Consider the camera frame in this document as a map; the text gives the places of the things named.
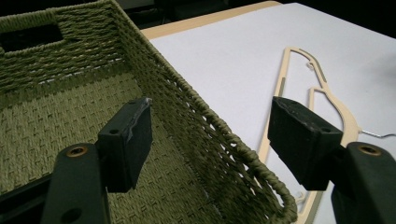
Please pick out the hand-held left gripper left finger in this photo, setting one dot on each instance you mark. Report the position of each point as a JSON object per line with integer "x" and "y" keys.
{"x": 124, "y": 146}

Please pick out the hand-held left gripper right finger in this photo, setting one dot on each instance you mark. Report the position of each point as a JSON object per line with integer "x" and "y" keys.
{"x": 306, "y": 146}

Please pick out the beige plastic clothes hanger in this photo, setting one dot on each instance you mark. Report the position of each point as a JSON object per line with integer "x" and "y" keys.
{"x": 334, "y": 105}

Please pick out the green woven basket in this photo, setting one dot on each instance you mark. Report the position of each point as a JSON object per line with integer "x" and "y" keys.
{"x": 77, "y": 102}

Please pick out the white table cover sheet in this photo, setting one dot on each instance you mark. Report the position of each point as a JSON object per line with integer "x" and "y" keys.
{"x": 236, "y": 68}

